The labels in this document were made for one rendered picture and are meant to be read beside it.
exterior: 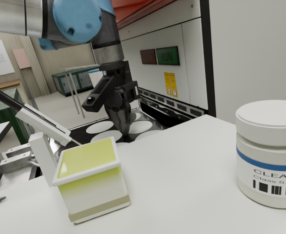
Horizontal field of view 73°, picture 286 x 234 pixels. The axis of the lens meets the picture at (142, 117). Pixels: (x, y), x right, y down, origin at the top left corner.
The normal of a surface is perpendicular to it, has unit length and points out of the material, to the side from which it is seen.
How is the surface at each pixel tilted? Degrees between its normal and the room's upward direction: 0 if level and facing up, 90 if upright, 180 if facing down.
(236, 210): 0
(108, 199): 90
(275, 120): 0
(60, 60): 90
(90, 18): 91
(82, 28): 91
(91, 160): 0
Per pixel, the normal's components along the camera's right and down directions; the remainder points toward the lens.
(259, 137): -0.73, 0.37
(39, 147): 0.38, 0.26
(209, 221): -0.19, -0.92
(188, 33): -0.90, 0.30
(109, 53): 0.15, 0.32
